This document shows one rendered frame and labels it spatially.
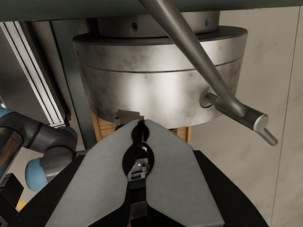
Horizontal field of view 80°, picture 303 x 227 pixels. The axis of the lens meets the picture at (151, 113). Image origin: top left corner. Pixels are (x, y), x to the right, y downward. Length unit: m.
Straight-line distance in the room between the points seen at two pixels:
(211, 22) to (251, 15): 1.59
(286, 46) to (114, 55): 2.09
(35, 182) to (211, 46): 0.44
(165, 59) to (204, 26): 0.10
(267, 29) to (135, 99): 1.85
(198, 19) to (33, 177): 0.45
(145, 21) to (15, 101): 1.25
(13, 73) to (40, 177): 0.97
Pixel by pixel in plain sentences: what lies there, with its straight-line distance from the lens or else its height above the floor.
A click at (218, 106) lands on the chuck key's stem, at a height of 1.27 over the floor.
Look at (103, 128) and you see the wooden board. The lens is 0.66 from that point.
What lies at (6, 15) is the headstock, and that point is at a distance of 0.25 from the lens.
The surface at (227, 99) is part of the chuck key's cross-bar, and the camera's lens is 0.19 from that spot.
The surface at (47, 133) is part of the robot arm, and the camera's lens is 0.55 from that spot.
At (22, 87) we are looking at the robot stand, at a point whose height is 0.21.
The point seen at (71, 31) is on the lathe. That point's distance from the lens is 0.92.
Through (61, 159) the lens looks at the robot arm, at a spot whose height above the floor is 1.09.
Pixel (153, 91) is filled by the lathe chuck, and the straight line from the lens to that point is 0.25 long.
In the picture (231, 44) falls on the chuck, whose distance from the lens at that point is 0.28.
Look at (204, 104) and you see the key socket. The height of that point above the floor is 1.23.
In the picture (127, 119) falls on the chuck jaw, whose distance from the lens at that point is 0.29.
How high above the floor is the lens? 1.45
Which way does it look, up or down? 58 degrees down
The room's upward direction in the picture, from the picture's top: 151 degrees clockwise
